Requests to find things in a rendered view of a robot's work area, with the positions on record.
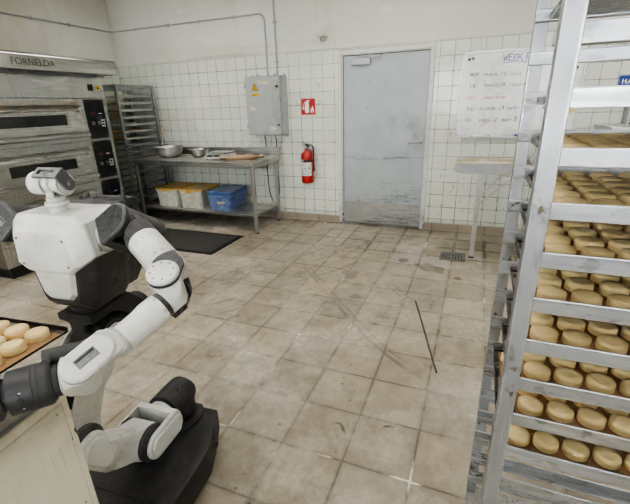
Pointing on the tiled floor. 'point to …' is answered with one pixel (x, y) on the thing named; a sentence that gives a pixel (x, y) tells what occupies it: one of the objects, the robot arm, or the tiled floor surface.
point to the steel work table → (216, 167)
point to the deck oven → (40, 134)
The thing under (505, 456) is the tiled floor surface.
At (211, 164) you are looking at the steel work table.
